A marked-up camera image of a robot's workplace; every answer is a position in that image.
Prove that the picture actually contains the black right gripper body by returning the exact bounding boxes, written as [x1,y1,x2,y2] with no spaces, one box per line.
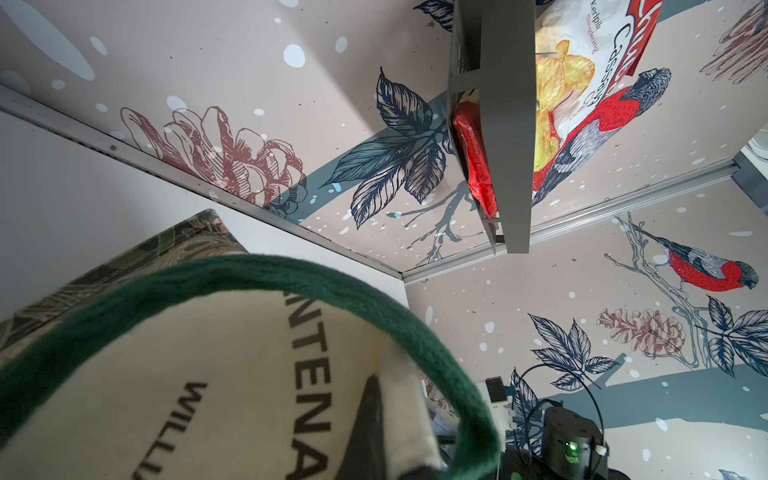
[486,376,629,479]

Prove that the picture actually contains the cream green-handled tote bag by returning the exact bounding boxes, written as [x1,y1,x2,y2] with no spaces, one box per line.
[1,209,500,479]

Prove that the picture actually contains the red Chuba cassava chips bag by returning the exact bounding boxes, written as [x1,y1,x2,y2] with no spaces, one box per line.
[452,0,665,218]

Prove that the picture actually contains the black wire wall basket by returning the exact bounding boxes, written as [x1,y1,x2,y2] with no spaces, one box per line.
[447,1,537,254]

